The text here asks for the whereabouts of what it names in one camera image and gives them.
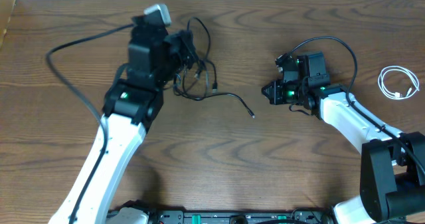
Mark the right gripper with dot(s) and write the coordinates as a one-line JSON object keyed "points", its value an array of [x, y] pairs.
{"points": [[275, 98]]}

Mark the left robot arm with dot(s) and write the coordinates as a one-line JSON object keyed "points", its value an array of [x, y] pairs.
{"points": [[130, 106]]}

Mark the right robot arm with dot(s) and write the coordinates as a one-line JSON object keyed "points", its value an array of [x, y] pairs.
{"points": [[392, 173]]}

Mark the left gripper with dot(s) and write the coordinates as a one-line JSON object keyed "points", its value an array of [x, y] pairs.
{"points": [[184, 45]]}

